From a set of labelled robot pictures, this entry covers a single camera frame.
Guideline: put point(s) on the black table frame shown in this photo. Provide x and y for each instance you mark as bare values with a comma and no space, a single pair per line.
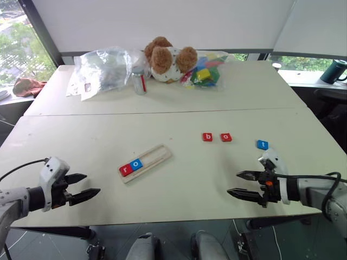
279,222

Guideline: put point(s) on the bag of colourful blocks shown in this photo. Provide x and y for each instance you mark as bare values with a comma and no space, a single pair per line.
206,71

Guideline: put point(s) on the red letter tile r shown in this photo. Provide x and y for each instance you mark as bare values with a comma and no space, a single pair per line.
125,169

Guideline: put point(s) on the black office chair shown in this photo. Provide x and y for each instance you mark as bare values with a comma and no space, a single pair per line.
332,105

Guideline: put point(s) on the red letter tile b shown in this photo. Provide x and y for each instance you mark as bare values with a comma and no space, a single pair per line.
208,137

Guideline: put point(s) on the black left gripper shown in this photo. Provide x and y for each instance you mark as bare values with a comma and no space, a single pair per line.
60,192

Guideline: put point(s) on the blue letter tile t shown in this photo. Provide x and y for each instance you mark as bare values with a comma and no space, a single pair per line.
263,144

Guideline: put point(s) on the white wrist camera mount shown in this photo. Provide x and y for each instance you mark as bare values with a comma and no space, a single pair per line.
274,163
51,173

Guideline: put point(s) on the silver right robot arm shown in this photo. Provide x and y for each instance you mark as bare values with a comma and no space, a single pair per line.
314,193

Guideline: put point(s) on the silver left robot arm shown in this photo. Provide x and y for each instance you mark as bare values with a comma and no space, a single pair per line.
11,199

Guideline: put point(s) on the blue letter tile o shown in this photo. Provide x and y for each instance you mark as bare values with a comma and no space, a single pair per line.
135,163

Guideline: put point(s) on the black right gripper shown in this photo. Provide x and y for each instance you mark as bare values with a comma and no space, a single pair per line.
268,187

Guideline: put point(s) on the grey robot leg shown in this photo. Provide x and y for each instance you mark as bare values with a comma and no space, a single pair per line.
142,247
208,246

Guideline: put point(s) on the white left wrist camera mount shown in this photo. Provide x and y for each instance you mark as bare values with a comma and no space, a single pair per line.
51,173

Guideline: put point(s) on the red letter tile o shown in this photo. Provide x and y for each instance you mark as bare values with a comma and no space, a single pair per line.
225,137

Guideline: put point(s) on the wooden letter tray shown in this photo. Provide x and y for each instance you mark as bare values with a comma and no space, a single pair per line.
145,163

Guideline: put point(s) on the grey left robot leg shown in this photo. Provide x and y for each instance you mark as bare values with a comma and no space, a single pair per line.
142,247

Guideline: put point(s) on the dark green thermos mug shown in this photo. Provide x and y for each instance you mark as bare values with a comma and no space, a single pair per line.
334,71

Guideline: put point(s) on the grey right robot leg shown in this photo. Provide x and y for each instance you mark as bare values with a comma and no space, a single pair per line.
208,246

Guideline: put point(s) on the clear plastic bag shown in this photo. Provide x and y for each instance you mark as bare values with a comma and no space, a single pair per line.
104,71

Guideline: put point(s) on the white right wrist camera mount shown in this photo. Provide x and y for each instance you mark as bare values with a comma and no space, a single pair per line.
274,163

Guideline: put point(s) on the brown cloth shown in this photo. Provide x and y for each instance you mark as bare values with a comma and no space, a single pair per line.
27,86

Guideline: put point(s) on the brown white plush toy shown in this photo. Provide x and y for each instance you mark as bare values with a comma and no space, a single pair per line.
169,61

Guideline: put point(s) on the small plastic bottle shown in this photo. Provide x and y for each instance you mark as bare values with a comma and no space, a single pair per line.
139,81

